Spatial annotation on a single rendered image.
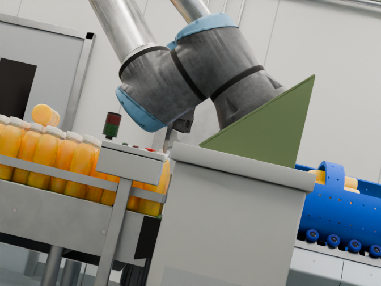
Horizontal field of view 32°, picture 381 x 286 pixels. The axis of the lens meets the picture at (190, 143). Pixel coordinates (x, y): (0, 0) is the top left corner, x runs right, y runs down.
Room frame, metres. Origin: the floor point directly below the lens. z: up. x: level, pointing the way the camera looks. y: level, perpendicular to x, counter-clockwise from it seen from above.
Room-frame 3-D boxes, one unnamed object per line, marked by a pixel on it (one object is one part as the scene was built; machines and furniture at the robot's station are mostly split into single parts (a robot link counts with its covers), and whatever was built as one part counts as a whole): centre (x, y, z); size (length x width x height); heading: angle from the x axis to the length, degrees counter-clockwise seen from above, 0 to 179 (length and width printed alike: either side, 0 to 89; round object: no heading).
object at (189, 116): (2.34, 0.06, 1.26); 0.09 x 0.08 x 0.12; 89
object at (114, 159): (2.14, 0.17, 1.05); 0.20 x 0.10 x 0.10; 89
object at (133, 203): (2.30, 0.15, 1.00); 0.07 x 0.07 x 0.19
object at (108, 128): (2.79, 0.34, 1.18); 0.06 x 0.06 x 0.05
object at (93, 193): (2.30, 0.28, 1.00); 0.07 x 0.07 x 0.19
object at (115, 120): (2.79, 0.34, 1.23); 0.06 x 0.06 x 0.04
